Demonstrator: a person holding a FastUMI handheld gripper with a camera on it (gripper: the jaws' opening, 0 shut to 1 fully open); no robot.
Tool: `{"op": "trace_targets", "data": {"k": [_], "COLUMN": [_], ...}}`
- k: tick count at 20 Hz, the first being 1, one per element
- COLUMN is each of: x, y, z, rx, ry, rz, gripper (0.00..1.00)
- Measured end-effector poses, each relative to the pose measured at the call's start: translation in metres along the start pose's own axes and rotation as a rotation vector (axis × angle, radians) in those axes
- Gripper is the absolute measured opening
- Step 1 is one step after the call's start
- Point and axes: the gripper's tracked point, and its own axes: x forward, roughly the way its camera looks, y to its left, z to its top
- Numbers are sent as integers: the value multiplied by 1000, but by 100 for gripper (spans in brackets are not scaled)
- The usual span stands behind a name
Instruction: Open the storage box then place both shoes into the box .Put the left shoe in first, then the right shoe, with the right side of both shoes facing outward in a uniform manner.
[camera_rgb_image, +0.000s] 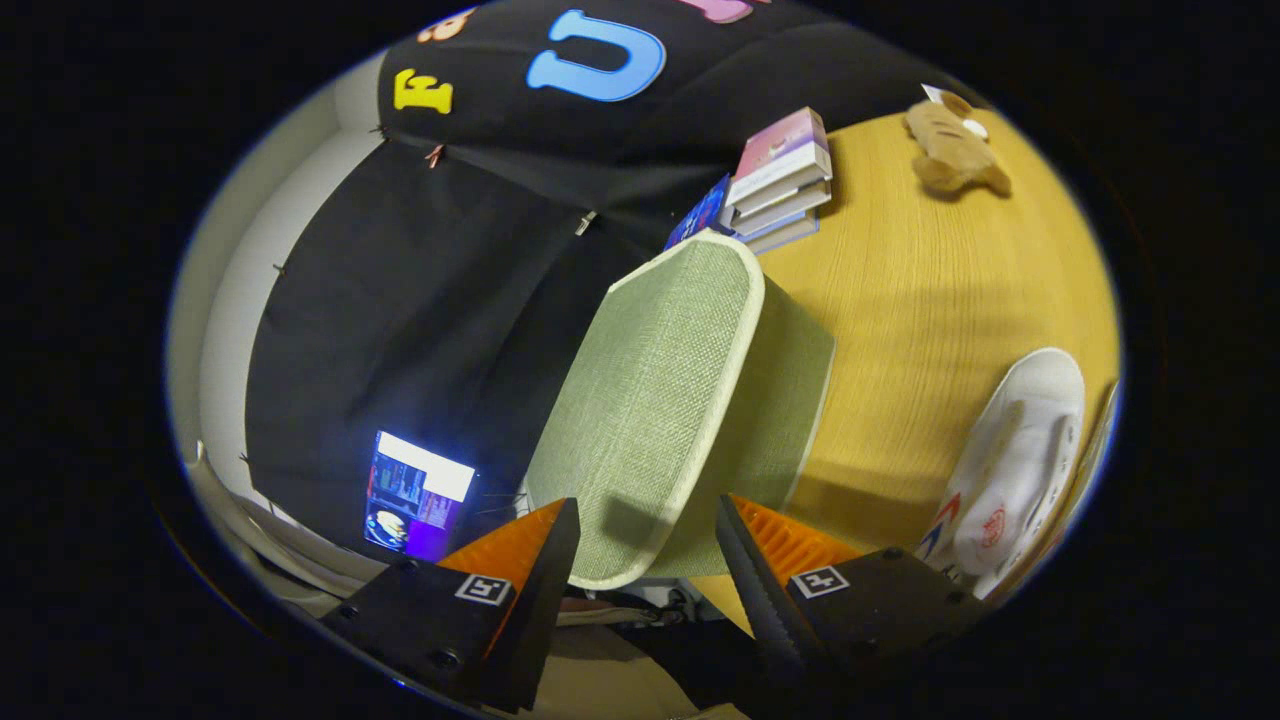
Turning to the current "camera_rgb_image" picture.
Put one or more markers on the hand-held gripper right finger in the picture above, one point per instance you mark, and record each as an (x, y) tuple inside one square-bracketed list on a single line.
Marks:
[(760, 600)]

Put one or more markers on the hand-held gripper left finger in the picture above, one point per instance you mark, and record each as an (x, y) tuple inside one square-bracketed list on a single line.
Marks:
[(545, 600)]

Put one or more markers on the green fabric storage box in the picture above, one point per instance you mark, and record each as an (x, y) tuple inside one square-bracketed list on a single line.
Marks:
[(650, 400)]

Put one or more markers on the white canvas shoe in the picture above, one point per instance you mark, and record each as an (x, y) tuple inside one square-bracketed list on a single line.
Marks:
[(1100, 440), (1020, 440)]

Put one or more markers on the lit computer screen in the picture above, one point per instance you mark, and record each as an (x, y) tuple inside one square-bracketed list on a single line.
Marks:
[(420, 490)]

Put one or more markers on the silver cloth clip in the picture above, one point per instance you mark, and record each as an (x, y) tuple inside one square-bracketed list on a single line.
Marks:
[(586, 223)]

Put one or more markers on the dark blue book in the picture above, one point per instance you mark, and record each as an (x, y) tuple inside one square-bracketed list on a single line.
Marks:
[(703, 212)]

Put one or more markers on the dark cover book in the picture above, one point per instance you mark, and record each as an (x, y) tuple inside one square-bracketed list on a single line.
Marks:
[(785, 208)]

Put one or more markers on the pink cover book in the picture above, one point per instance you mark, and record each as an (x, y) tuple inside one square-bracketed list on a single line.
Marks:
[(780, 145)]

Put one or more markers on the red cloth clip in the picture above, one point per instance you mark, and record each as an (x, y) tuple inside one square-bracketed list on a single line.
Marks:
[(435, 155)]

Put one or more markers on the brown bread plush toy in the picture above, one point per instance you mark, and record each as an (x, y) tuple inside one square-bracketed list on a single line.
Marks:
[(950, 150)]

